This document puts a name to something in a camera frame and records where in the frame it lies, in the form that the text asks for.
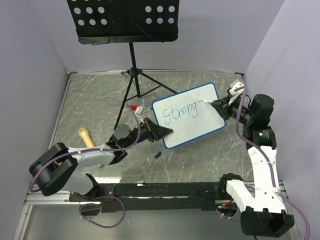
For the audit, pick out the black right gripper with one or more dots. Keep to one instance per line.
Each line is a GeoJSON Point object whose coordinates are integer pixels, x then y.
{"type": "Point", "coordinates": [222, 107]}

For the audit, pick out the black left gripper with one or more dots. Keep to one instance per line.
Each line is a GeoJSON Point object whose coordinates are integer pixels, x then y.
{"type": "Point", "coordinates": [155, 132]}

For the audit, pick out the blue marker cap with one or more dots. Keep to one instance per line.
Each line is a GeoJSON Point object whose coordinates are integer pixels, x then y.
{"type": "Point", "coordinates": [158, 155]}

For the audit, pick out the blue framed whiteboard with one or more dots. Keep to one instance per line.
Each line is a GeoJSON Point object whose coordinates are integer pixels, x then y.
{"type": "Point", "coordinates": [187, 115]}

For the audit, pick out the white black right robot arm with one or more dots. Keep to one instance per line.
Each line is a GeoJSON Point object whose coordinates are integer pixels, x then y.
{"type": "Point", "coordinates": [263, 212]}

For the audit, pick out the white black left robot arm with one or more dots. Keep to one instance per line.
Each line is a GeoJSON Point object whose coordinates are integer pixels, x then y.
{"type": "Point", "coordinates": [56, 169]}

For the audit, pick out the wooden mallet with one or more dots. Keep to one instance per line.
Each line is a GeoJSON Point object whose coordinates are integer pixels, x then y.
{"type": "Point", "coordinates": [85, 136]}

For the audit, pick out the black music stand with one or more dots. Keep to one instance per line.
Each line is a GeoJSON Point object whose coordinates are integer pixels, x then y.
{"type": "Point", "coordinates": [103, 22]}

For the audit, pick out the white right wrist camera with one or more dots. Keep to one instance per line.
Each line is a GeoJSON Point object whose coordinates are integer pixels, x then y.
{"type": "Point", "coordinates": [235, 90]}

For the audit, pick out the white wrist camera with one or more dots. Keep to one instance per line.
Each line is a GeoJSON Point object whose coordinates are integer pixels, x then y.
{"type": "Point", "coordinates": [235, 90]}
{"type": "Point", "coordinates": [140, 110]}

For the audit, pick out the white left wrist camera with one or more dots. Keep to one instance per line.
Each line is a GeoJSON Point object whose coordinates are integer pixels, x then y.
{"type": "Point", "coordinates": [140, 110]}

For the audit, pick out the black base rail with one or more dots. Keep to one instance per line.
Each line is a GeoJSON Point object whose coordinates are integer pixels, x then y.
{"type": "Point", "coordinates": [155, 196]}

